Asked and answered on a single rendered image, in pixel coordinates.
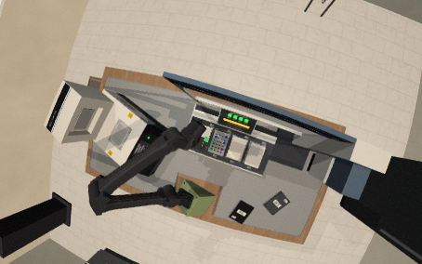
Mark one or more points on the white tube rack with round holes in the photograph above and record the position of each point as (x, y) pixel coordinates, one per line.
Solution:
(219, 142)

